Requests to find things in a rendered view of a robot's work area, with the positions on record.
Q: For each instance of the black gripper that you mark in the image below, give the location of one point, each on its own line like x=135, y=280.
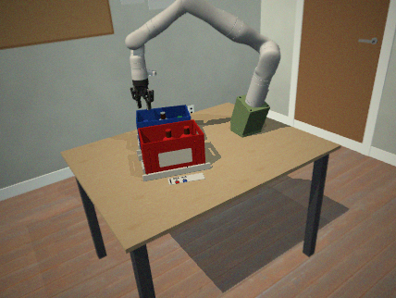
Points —
x=142, y=91

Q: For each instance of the red plastic crate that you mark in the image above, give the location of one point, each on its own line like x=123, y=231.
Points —
x=159, y=155

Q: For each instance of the white paper pick list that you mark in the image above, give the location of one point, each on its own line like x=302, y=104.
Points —
x=198, y=176

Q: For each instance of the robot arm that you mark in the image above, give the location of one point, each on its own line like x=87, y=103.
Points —
x=224, y=22

